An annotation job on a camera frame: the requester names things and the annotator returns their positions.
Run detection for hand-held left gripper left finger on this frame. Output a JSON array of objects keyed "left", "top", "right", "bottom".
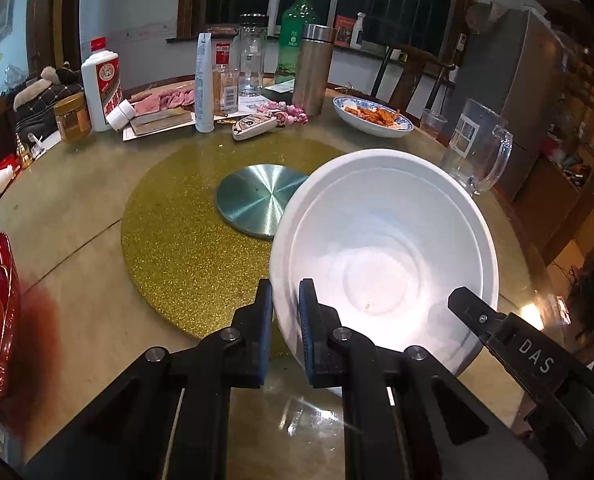
[{"left": 24, "top": 278, "right": 274, "bottom": 480}]

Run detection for clear jar black lid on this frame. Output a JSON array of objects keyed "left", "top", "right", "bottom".
[{"left": 238, "top": 14, "right": 269, "bottom": 97}]

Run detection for pink meat slices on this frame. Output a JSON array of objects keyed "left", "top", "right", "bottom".
[{"left": 131, "top": 86, "right": 196, "bottom": 113}]

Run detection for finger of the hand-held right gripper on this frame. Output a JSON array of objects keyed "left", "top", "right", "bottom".
[{"left": 448, "top": 286, "right": 510, "bottom": 356}]

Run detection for grey refrigerator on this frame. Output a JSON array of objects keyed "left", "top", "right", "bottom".
[{"left": 452, "top": 7, "right": 570, "bottom": 201}]

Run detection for small gold perfume bottle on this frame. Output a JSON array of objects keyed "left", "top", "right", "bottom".
[{"left": 16, "top": 132, "right": 34, "bottom": 170}]

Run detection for blue rimmed white plate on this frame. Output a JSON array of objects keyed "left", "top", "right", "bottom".
[{"left": 333, "top": 96, "right": 414, "bottom": 139}]

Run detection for cluttered wooden shelf cabinet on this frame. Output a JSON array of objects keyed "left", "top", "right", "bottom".
[{"left": 532, "top": 0, "right": 594, "bottom": 271}]

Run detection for dark wooden chair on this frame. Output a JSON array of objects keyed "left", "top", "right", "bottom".
[{"left": 369, "top": 42, "right": 460, "bottom": 116}]

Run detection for white patterned case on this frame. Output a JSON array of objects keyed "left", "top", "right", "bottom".
[{"left": 232, "top": 112, "right": 279, "bottom": 141}]

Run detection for gold glitter turntable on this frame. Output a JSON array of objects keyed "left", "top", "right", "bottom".
[{"left": 121, "top": 139, "right": 350, "bottom": 356}]

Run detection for white tube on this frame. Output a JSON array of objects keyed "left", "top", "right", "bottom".
[{"left": 193, "top": 32, "right": 215, "bottom": 133}]

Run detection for silver metal disc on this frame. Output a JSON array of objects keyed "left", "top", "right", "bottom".
[{"left": 215, "top": 163, "right": 310, "bottom": 239}]

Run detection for stainless steel thermos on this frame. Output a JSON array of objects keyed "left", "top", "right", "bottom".
[{"left": 292, "top": 23, "right": 337, "bottom": 117}]

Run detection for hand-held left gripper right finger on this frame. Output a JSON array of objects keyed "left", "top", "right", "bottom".
[{"left": 298, "top": 278, "right": 548, "bottom": 480}]

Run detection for red box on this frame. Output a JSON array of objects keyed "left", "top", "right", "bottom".
[{"left": 334, "top": 15, "right": 357, "bottom": 47}]

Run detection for wooden cutting board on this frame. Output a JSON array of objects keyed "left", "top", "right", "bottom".
[{"left": 127, "top": 102, "right": 195, "bottom": 137}]

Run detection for small white cup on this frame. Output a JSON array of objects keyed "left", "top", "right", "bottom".
[{"left": 106, "top": 100, "right": 137, "bottom": 130}]

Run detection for clear plastic cup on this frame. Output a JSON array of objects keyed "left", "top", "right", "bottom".
[{"left": 419, "top": 108, "right": 448, "bottom": 141}]

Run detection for white spray bottle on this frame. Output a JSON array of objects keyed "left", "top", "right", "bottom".
[{"left": 351, "top": 12, "right": 367, "bottom": 51}]

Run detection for amber jar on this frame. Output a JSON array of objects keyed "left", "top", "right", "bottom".
[{"left": 53, "top": 91, "right": 93, "bottom": 143}]

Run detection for pink wrapped candies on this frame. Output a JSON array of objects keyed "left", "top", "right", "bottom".
[{"left": 256, "top": 100, "right": 309, "bottom": 127}]

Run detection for white liquor bottle red cap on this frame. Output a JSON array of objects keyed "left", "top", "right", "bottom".
[{"left": 81, "top": 37, "right": 125, "bottom": 132}]

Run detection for small red capped bottle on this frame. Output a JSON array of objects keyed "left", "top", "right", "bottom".
[{"left": 213, "top": 42, "right": 240, "bottom": 116}]

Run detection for orange fried food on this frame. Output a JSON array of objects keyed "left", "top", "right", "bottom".
[{"left": 342, "top": 101, "right": 402, "bottom": 126}]

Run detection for clear glass pitcher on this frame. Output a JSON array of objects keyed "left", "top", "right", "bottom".
[{"left": 439, "top": 98, "right": 514, "bottom": 196}]

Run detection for green plastic bottle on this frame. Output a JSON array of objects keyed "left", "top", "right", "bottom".
[{"left": 274, "top": 0, "right": 319, "bottom": 86}]

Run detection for dark jacket with fur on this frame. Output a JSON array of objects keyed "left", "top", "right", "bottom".
[{"left": 8, "top": 62, "right": 85, "bottom": 133}]

